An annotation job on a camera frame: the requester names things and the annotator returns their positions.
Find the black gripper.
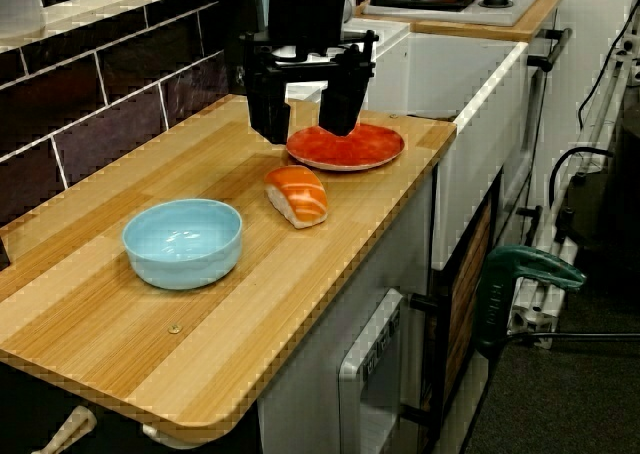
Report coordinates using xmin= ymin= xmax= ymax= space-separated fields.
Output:
xmin=239 ymin=0 xmax=379 ymax=146

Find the red orange plate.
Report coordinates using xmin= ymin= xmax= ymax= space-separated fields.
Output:
xmin=285 ymin=122 xmax=406 ymax=173

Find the salmon sushi toy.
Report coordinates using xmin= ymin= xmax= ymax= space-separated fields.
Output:
xmin=263 ymin=165 xmax=330 ymax=230

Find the light blue bowl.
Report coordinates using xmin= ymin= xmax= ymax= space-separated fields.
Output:
xmin=122 ymin=198 xmax=244 ymax=291

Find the white kitchen cabinet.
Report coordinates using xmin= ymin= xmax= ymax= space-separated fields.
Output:
xmin=257 ymin=166 xmax=441 ymax=454

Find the wooden stove countertop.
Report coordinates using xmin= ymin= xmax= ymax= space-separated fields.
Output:
xmin=355 ymin=0 xmax=574 ymax=44

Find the white toy sink unit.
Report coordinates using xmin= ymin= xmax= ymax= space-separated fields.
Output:
xmin=284 ymin=17 xmax=531 ymax=271

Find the grey toy stove top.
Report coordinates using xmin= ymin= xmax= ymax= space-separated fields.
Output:
xmin=362 ymin=0 xmax=551 ymax=28

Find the white tiled ledge shelf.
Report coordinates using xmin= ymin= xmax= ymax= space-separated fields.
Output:
xmin=0 ymin=0 xmax=236 ymax=53

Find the white toy oven cabinet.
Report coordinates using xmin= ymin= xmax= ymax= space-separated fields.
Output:
xmin=499 ymin=6 xmax=569 ymax=255

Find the wooden slat door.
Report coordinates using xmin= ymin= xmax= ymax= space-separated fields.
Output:
xmin=443 ymin=198 xmax=496 ymax=405

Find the green clamp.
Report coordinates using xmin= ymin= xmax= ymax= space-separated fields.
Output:
xmin=472 ymin=245 xmax=587 ymax=359

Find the white toy dishwasher door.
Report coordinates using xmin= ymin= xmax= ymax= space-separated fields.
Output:
xmin=337 ymin=287 xmax=405 ymax=454

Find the plain white jar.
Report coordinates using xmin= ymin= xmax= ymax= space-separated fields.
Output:
xmin=0 ymin=0 xmax=49 ymax=39

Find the black clamp rod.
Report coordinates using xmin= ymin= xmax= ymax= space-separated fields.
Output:
xmin=504 ymin=329 xmax=640 ymax=345

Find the white plastic hook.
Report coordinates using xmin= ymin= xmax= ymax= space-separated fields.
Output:
xmin=43 ymin=405 xmax=97 ymax=454

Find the wide black hutch post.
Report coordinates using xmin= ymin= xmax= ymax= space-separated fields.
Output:
xmin=219 ymin=0 xmax=274 ymax=100

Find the black cabinet handle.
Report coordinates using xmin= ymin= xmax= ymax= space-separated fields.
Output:
xmin=408 ymin=293 xmax=444 ymax=320
xmin=399 ymin=403 xmax=436 ymax=428
xmin=517 ymin=204 xmax=545 ymax=248

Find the black oven handle bar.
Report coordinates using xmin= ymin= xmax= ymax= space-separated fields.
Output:
xmin=527 ymin=27 xmax=574 ymax=73

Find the thick black curved cable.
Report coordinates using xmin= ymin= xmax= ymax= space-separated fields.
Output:
xmin=548 ymin=146 xmax=615 ymax=216

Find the thin black cable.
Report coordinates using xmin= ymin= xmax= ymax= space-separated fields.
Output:
xmin=578 ymin=0 xmax=640 ymax=128

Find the silver aluminium frame rail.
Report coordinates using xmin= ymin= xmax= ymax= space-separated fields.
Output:
xmin=507 ymin=33 xmax=640 ymax=350

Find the white plastic bracket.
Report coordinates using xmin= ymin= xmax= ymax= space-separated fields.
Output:
xmin=141 ymin=422 xmax=211 ymax=451

